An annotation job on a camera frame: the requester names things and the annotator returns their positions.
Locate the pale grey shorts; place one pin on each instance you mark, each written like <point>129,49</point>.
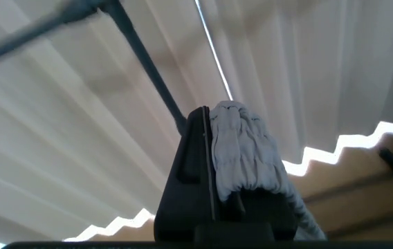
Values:
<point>241,148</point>

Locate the black clothes rack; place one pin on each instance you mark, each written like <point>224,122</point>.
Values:
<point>141,52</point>

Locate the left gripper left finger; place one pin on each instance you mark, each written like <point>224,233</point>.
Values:
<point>182,207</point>

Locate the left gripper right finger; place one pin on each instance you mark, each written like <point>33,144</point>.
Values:
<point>265,211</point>

